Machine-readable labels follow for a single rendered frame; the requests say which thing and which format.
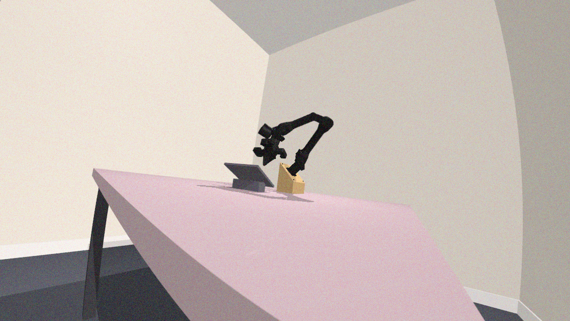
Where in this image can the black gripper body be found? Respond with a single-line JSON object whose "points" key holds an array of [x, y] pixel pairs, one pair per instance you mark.
{"points": [[276, 150]]}

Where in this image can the grey switch panel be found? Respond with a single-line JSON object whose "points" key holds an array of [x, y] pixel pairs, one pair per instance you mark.
{"points": [[250, 177]]}

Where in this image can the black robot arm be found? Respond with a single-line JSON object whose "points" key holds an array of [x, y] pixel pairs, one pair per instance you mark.
{"points": [[277, 133]]}

